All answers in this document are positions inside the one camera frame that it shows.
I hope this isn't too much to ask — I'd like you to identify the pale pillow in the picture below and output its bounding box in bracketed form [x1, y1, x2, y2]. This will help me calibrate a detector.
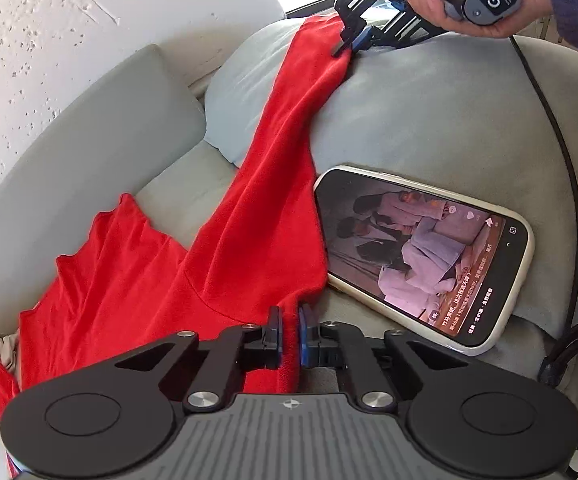
[204, 19, 578, 361]

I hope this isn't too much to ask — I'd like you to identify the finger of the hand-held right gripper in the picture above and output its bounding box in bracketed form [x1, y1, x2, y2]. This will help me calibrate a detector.
[352, 6, 446, 55]
[331, 0, 388, 57]

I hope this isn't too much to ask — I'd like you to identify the smartphone in white case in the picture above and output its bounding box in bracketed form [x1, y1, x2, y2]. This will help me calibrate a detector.
[313, 165, 536, 358]

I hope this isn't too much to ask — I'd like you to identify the red long-sleeve garment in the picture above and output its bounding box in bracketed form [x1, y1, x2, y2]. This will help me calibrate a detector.
[0, 14, 356, 408]

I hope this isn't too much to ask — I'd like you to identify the grey sofa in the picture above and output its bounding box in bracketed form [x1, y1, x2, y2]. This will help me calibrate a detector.
[0, 20, 578, 480]

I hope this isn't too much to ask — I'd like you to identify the black cable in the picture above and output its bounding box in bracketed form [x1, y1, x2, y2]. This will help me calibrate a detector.
[509, 34, 578, 461]

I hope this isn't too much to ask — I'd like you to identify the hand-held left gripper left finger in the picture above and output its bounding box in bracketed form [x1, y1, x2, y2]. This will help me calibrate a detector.
[111, 305, 286, 415]

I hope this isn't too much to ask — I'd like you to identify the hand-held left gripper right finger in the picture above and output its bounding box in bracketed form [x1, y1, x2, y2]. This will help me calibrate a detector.
[296, 302, 465, 414]

